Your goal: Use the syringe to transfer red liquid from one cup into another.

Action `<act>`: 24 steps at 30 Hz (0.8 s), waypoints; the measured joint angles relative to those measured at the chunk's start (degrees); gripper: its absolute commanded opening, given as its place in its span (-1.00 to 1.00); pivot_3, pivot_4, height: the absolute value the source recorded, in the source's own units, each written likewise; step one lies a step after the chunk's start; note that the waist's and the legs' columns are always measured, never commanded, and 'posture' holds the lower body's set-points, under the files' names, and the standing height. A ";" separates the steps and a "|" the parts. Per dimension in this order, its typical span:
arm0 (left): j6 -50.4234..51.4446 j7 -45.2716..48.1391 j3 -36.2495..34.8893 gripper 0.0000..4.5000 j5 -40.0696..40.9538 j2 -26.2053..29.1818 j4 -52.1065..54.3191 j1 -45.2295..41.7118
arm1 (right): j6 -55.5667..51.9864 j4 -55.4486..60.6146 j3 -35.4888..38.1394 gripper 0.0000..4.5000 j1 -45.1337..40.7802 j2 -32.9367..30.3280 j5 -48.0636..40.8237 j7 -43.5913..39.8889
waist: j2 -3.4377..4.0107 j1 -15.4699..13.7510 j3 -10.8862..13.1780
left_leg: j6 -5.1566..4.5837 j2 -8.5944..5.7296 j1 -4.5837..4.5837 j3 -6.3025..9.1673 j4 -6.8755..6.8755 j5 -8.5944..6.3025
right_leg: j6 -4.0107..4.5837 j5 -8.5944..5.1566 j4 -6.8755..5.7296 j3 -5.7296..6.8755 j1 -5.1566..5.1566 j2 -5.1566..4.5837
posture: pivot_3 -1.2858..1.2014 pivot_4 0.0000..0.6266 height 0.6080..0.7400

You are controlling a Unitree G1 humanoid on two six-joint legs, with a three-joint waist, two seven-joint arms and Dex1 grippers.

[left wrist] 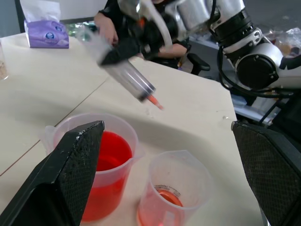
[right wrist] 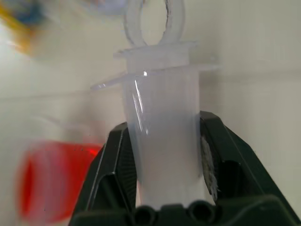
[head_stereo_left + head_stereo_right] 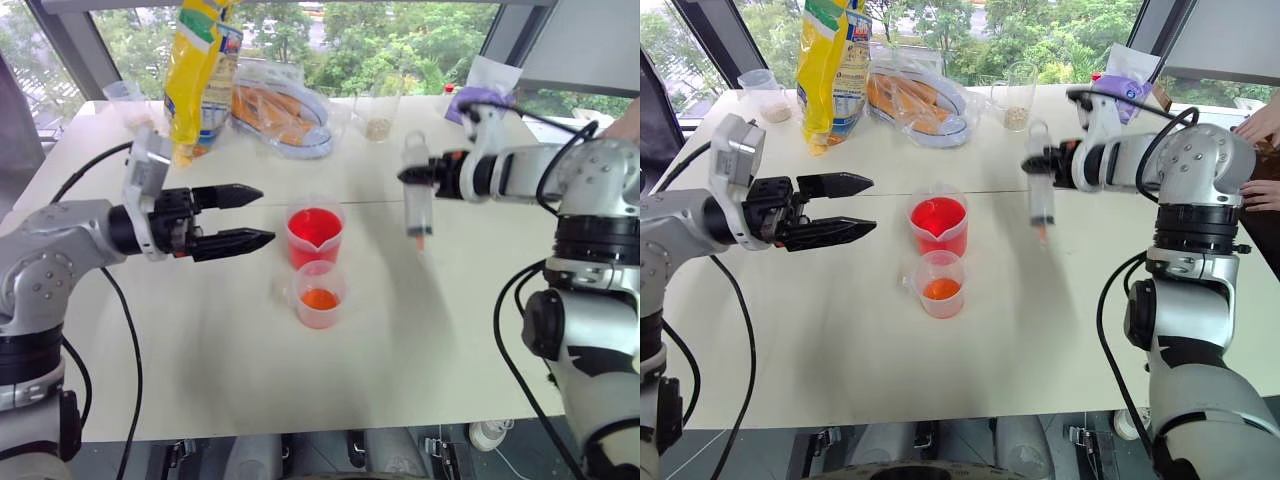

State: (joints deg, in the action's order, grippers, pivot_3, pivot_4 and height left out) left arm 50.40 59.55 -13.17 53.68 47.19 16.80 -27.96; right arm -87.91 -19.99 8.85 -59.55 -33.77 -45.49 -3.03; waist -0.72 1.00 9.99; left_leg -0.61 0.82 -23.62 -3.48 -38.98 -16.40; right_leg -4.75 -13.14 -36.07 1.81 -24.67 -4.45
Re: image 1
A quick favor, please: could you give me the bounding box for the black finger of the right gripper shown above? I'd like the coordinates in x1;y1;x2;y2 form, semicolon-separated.
98;39;144;68
140;44;165;61

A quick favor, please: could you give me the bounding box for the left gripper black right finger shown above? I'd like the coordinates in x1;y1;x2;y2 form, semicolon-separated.
231;121;301;226

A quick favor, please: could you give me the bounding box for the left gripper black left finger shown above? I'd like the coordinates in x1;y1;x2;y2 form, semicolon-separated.
0;120;105;226

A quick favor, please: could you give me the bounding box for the large clear plastic syringe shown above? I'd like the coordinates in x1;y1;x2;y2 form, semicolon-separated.
76;23;165;111

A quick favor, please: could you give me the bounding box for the large cup with red liquid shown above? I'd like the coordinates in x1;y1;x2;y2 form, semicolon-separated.
44;112;145;223

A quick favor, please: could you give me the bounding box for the small clear plastic measuring cup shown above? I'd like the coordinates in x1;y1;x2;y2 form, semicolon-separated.
137;150;214;226

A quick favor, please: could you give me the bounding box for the bystander's bare hand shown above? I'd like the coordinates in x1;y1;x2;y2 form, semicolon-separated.
94;9;119;46

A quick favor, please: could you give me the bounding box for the bystander in dark clothes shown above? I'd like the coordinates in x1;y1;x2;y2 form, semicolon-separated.
97;0;191;67

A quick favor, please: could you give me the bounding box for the black office chair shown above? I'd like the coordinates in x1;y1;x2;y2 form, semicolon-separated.
162;43;211;76

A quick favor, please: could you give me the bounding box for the purple tissue pack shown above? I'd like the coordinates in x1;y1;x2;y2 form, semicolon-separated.
19;0;70;49

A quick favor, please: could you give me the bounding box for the clear plastic bag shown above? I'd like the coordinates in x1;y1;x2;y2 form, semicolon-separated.
265;27;301;58

